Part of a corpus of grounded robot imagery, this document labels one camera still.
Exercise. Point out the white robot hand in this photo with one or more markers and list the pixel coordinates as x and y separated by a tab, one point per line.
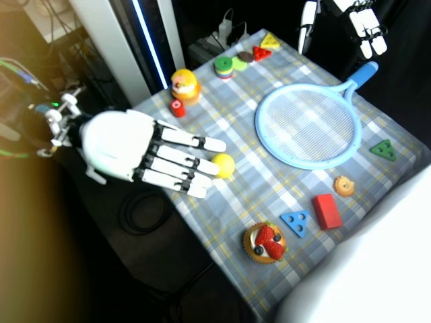
111	141
365	20

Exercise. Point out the light blue toy racket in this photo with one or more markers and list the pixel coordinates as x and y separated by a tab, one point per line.
363	74

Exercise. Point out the yellow ball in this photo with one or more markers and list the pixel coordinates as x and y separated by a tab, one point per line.
225	165

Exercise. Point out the red cylinder block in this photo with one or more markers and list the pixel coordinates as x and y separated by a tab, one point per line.
177	108

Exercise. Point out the yellow fruit toy cupcake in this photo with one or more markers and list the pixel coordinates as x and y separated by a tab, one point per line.
185	87

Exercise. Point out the yellow triangle block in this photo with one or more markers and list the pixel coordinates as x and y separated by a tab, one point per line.
270	42

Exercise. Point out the white column with blue light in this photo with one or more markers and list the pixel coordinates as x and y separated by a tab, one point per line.
111	40

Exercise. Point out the red triangle block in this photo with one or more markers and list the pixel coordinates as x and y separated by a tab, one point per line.
261	54

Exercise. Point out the blue plaid tablecloth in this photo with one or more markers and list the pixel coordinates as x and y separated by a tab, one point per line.
235	134

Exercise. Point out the brown toy cookie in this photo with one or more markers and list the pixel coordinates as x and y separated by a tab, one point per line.
246	56

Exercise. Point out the black power strip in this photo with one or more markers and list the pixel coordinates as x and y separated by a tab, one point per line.
202	50

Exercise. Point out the green triangle block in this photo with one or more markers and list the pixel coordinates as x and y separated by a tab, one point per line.
380	151

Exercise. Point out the light green toy cookie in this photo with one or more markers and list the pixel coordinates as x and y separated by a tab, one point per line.
240	64

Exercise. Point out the white power adapter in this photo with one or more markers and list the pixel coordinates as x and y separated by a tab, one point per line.
225	28

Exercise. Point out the tan toy biscuit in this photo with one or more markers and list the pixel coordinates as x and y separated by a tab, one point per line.
344	186

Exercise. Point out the strawberry toy tart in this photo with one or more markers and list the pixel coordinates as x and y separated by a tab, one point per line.
266	244

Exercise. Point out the red rectangular block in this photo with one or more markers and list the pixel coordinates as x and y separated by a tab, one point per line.
326	212

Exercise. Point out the blue triangle block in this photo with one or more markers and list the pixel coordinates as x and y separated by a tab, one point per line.
292	223

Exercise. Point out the large white panel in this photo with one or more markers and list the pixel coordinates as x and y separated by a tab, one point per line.
370	262

